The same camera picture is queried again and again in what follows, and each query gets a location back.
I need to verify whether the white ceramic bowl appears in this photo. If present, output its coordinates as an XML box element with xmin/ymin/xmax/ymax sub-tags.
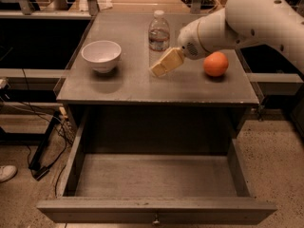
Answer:
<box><xmin>81</xmin><ymin>40</ymin><xmax>122</xmax><ymax>73</ymax></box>

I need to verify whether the black floor cable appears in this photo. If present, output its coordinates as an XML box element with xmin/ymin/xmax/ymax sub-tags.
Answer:
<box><xmin>0</xmin><ymin>68</ymin><xmax>75</xmax><ymax>198</ymax></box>

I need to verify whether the metal drawer knob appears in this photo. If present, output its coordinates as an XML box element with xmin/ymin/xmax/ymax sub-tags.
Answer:
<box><xmin>152</xmin><ymin>214</ymin><xmax>161</xmax><ymax>226</ymax></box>

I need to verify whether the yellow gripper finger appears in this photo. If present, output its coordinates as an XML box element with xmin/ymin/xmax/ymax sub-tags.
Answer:
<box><xmin>149</xmin><ymin>47</ymin><xmax>184</xmax><ymax>77</ymax></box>

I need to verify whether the orange fruit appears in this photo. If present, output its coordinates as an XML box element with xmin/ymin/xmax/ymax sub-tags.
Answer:
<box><xmin>202</xmin><ymin>51</ymin><xmax>229</xmax><ymax>77</ymax></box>

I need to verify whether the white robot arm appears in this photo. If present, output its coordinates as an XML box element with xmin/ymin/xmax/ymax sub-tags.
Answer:
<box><xmin>150</xmin><ymin>0</ymin><xmax>304</xmax><ymax>77</ymax></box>

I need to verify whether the open grey top drawer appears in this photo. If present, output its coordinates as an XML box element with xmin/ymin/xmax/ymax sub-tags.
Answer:
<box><xmin>37</xmin><ymin>110</ymin><xmax>276</xmax><ymax>225</ymax></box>

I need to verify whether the grey wooden cabinet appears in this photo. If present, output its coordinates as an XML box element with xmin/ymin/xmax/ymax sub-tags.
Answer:
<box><xmin>57</xmin><ymin>13</ymin><xmax>258</xmax><ymax>155</ymax></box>

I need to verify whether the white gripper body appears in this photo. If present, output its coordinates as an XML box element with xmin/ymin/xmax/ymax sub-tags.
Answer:
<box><xmin>178</xmin><ymin>18</ymin><xmax>209</xmax><ymax>60</ymax></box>

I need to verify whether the black power strip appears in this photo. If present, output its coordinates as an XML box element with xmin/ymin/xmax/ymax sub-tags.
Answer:
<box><xmin>28</xmin><ymin>111</ymin><xmax>60</xmax><ymax>181</ymax></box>

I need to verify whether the clear plastic water bottle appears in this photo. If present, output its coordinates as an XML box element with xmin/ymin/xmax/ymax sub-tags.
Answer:
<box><xmin>148</xmin><ymin>10</ymin><xmax>170</xmax><ymax>67</ymax></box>

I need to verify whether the white crumpled cloth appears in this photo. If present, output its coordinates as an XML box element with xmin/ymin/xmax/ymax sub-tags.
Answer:
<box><xmin>77</xmin><ymin>0</ymin><xmax>114</xmax><ymax>12</ymax></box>

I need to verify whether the white shoe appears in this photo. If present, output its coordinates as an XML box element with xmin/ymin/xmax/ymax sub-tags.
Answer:
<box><xmin>0</xmin><ymin>165</ymin><xmax>17</xmax><ymax>183</ymax></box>

